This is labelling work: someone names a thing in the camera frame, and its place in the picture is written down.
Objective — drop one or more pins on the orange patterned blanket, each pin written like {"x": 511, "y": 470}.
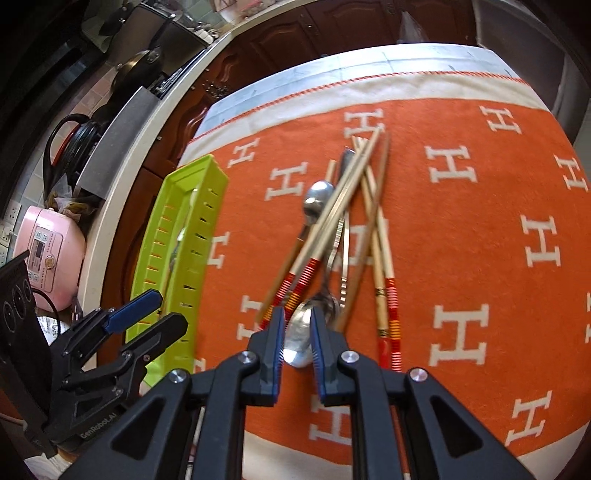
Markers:
{"x": 461, "y": 230}

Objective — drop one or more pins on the stainless steel splash guard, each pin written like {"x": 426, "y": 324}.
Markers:
{"x": 120, "y": 138}

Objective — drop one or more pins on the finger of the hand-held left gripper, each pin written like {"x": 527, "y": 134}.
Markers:
{"x": 134, "y": 308}
{"x": 161, "y": 330}

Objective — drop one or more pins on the metal spoon oval bowl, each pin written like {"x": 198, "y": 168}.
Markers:
{"x": 318, "y": 196}

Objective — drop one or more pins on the metal chopstick spiral grip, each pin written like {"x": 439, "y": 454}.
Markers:
{"x": 344, "y": 281}

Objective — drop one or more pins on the pile of wooden chopsticks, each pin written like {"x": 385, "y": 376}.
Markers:
{"x": 388, "y": 300}

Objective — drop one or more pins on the pink rice cooker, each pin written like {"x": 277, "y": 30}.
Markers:
{"x": 51, "y": 249}

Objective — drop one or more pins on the hanging plastic bag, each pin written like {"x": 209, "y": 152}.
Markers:
{"x": 411, "y": 27}

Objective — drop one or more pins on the person's left forearm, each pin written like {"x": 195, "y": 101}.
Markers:
{"x": 51, "y": 468}

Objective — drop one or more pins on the grey metal cabinet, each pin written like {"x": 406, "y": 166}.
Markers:
{"x": 508, "y": 23}

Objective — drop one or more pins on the pale blue table cover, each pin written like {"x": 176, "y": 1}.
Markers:
{"x": 369, "y": 60}

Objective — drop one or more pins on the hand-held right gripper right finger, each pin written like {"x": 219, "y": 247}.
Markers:
{"x": 318, "y": 355}

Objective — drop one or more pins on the plastic bag of food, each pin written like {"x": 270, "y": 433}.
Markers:
{"x": 69, "y": 201}

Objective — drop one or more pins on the white wall outlet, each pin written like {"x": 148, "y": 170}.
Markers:
{"x": 9, "y": 217}

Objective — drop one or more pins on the black frying pan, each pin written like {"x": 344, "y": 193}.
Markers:
{"x": 134, "y": 64}

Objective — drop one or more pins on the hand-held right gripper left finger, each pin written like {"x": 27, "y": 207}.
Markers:
{"x": 279, "y": 350}

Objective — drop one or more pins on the green plastic utensil tray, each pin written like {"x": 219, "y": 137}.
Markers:
{"x": 203, "y": 230}

